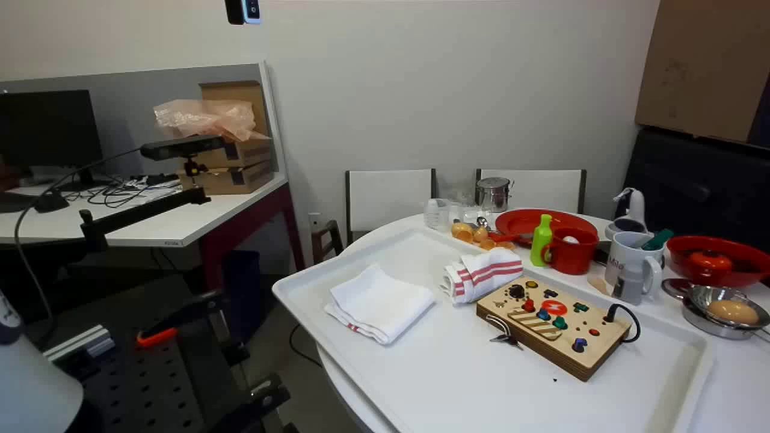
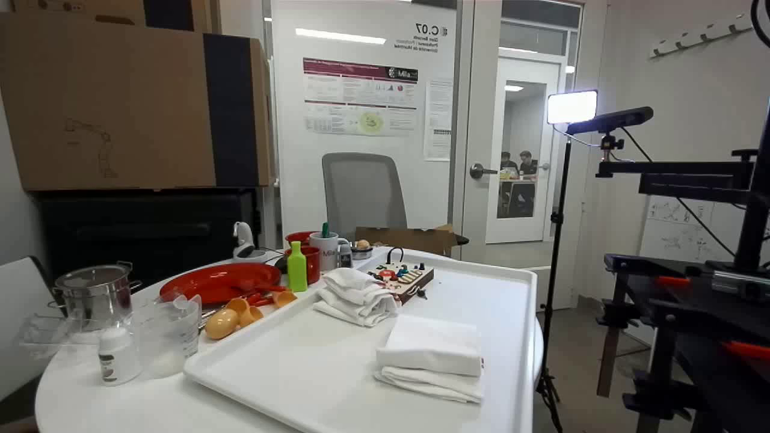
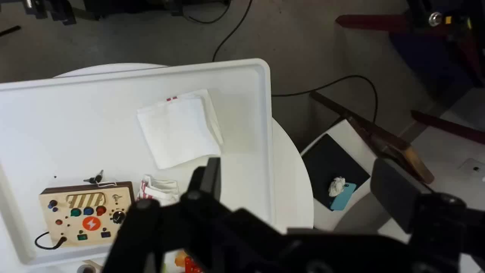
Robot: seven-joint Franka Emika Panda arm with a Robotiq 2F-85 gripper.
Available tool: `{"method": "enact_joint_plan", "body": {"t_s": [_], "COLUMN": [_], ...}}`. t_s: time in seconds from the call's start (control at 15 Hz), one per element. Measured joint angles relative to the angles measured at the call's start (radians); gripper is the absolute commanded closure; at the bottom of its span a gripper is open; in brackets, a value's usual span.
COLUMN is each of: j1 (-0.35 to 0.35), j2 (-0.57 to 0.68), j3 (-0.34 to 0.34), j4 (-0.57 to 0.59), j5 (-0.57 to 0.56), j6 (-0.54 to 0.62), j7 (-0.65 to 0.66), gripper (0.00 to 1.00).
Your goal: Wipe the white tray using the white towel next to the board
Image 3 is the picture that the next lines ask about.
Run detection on white box with black panel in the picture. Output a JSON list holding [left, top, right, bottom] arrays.
[[299, 118, 387, 232]]

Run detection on black board power cable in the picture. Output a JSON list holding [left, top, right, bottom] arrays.
[[34, 230, 69, 252]]

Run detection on crumpled white paper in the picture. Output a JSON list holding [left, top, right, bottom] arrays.
[[328, 174, 349, 198]]

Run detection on black headed key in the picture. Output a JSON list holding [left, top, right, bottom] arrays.
[[82, 168, 106, 186]]

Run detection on wooden switch board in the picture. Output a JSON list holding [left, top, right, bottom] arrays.
[[38, 180, 137, 248]]

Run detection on folded white towel red tag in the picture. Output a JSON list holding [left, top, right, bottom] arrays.
[[137, 88, 225, 171]]

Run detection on blue card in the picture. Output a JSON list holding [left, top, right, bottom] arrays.
[[329, 180, 358, 212]]

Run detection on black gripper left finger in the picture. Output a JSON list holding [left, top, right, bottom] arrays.
[[102, 156, 287, 273]]

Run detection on white plastic tray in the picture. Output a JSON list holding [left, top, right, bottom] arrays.
[[0, 57, 275, 268]]

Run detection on dark stand base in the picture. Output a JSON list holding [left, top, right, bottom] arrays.
[[388, 0, 485, 88]]

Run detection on brown wooden leg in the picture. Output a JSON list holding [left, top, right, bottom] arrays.
[[310, 89, 437, 185]]

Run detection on black floor cable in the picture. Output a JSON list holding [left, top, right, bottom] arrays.
[[181, 0, 232, 26], [272, 73, 381, 126], [211, 0, 255, 63]]

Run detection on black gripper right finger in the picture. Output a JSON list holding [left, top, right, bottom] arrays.
[[370, 157, 485, 273]]

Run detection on red metal leg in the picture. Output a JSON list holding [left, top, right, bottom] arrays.
[[410, 109, 485, 145], [335, 12, 431, 33]]

